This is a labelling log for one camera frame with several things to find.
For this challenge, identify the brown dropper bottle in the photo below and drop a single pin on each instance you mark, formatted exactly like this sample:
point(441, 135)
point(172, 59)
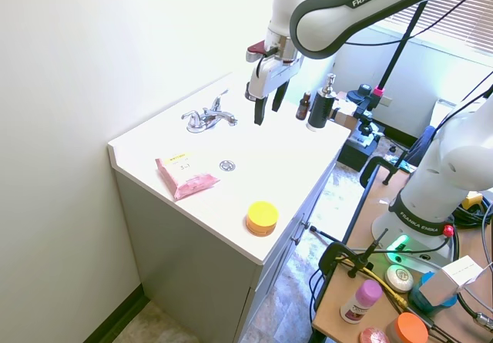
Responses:
point(303, 108)

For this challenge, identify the yellow black device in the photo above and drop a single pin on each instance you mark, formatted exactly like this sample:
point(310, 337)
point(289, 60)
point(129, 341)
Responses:
point(470, 200)

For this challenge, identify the chrome faucet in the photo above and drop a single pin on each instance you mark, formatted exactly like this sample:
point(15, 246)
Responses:
point(215, 118)

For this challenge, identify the pink stand clamp piece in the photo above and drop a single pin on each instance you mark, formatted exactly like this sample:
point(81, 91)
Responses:
point(379, 91)

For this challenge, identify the dark red wrist camera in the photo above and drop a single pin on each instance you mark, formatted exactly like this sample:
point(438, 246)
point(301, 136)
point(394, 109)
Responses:
point(255, 52)

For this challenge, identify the blue round container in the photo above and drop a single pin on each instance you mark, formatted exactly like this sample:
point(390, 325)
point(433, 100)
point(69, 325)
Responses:
point(418, 298)

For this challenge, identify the pink wipes packet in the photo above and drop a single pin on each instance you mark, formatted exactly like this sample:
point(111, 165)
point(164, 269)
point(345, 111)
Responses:
point(185, 177)

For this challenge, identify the black rod on floor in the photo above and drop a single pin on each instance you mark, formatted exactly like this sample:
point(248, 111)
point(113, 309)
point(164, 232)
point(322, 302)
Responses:
point(325, 233)

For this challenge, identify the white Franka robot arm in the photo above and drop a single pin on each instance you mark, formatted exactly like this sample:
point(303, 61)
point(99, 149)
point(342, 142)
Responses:
point(327, 19)

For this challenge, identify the chrome sink drain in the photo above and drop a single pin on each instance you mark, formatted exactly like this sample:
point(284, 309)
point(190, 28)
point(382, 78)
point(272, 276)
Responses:
point(227, 165)

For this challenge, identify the pink round soap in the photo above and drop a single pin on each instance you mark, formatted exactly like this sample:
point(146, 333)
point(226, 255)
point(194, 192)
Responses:
point(373, 336)

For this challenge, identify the grey vanity cabinet white top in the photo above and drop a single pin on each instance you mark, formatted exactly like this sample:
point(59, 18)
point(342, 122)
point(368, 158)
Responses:
point(200, 250)

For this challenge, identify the black camera stand pole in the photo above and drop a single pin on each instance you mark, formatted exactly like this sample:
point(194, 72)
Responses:
point(396, 56)

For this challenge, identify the pink cap deodorant stick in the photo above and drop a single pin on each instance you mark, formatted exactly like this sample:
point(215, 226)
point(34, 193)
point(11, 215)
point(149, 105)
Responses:
point(360, 300)

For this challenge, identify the black soap pump dispenser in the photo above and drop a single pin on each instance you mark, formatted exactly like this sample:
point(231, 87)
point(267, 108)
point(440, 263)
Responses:
point(320, 108)

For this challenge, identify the yellow lid orange jar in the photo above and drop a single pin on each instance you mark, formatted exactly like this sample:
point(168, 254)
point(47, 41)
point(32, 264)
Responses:
point(262, 216)

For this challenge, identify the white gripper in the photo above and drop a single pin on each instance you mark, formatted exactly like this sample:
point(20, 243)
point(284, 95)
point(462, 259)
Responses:
point(269, 77)

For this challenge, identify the dark blue cloth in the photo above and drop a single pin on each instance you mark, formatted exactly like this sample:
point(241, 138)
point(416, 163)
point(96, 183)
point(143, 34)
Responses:
point(421, 146)

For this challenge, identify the white cardboard box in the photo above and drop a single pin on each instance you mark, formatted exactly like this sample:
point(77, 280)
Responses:
point(450, 281)

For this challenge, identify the black c-clamp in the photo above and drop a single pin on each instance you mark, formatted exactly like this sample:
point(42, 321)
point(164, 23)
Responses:
point(331, 254)
point(371, 165)

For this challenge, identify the window blinds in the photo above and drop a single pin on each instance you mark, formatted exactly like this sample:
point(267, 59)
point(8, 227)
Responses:
point(454, 19)

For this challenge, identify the red knob on base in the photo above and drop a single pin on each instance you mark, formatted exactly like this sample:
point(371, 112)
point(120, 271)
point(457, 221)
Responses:
point(448, 230)

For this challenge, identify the wooden table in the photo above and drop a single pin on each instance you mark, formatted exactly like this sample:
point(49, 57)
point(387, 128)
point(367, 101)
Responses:
point(346, 293)

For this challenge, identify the black case on floor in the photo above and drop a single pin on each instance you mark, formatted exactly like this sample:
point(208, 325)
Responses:
point(356, 152)

